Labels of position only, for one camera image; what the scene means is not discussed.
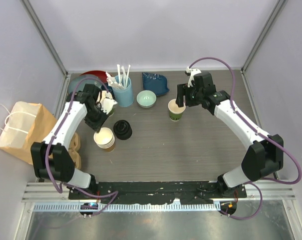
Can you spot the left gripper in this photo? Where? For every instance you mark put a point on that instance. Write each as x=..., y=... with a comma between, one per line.
x=96, y=126

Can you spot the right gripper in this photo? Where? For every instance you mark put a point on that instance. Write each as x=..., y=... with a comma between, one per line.
x=180, y=94

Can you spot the brown paper cup stack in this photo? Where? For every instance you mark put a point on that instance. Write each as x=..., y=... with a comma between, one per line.
x=105, y=139

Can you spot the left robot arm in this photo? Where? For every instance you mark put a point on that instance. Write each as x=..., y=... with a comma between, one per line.
x=51, y=159

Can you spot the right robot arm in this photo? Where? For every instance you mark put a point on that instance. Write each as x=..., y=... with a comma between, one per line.
x=262, y=158

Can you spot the green paper cup stack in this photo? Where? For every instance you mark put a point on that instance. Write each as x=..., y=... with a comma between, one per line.
x=111, y=112

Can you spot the dark blue leaf-shaped plate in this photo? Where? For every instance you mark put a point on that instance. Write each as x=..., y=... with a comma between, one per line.
x=156, y=83

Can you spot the black lid stack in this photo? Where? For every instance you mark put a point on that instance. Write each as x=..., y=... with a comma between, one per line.
x=122, y=130

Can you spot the pale green ceramic bowl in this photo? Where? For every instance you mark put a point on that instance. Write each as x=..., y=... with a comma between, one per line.
x=146, y=98

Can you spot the light blue straw holder cup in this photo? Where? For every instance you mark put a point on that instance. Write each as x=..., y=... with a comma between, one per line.
x=124, y=97

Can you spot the cardboard cup carrier stack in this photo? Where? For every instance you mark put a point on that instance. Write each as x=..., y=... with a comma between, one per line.
x=74, y=147

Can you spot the red round plate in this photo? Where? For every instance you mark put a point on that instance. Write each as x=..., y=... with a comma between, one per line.
x=99, y=73

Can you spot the brown paper bag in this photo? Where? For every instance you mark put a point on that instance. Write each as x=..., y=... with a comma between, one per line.
x=25, y=124

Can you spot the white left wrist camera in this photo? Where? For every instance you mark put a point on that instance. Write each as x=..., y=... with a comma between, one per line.
x=105, y=101

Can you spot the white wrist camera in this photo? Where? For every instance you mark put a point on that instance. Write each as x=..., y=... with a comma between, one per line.
x=105, y=101
x=192, y=73

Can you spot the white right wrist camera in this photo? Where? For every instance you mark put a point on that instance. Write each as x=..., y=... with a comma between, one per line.
x=192, y=73

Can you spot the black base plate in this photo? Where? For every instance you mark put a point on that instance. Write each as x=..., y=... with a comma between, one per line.
x=160, y=193

